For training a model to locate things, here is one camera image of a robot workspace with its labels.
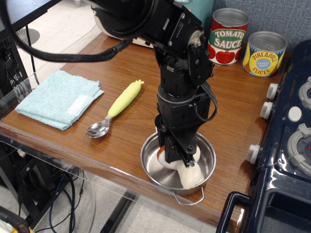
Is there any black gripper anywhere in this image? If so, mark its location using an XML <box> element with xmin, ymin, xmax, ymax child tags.
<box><xmin>155</xmin><ymin>91</ymin><xmax>210</xmax><ymax>168</ymax></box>

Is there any plush mushroom toy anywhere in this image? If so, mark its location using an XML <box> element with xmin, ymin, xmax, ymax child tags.
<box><xmin>157</xmin><ymin>146</ymin><xmax>204</xmax><ymax>190</ymax></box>

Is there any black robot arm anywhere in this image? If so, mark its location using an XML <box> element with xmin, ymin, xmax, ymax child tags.
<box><xmin>91</xmin><ymin>0</ymin><xmax>216</xmax><ymax>167</ymax></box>

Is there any stainless steel pot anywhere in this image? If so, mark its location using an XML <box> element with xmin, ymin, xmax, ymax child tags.
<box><xmin>140</xmin><ymin>133</ymin><xmax>216</xmax><ymax>206</ymax></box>

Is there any dark blue toy stove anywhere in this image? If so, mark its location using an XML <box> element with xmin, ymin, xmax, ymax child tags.
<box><xmin>217</xmin><ymin>40</ymin><xmax>311</xmax><ymax>233</ymax></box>

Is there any pineapple slices can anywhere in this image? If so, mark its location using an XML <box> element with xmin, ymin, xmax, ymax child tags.
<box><xmin>242</xmin><ymin>31</ymin><xmax>288</xmax><ymax>77</ymax></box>

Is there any tomato sauce can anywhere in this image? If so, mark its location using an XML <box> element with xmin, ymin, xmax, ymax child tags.
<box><xmin>207</xmin><ymin>8</ymin><xmax>250</xmax><ymax>65</ymax></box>

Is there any light blue folded cloth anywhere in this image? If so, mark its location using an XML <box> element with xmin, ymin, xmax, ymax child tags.
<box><xmin>16</xmin><ymin>70</ymin><xmax>104</xmax><ymax>131</ymax></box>

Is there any toy microwave teal and cream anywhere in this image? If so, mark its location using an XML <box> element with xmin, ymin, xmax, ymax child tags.
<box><xmin>93</xmin><ymin>0</ymin><xmax>214</xmax><ymax>49</ymax></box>

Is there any black desk at left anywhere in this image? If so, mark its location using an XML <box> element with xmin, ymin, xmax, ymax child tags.
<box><xmin>0</xmin><ymin>0</ymin><xmax>59</xmax><ymax>98</ymax></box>

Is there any spoon with green handle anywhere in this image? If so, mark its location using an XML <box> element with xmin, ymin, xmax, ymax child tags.
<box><xmin>86</xmin><ymin>80</ymin><xmax>144</xmax><ymax>138</ymax></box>

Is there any blue floor cable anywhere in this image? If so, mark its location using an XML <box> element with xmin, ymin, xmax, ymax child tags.
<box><xmin>49</xmin><ymin>173</ymin><xmax>76</xmax><ymax>233</ymax></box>

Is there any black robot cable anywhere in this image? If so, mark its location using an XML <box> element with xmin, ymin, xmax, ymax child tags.
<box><xmin>0</xmin><ymin>0</ymin><xmax>133</xmax><ymax>63</ymax></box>

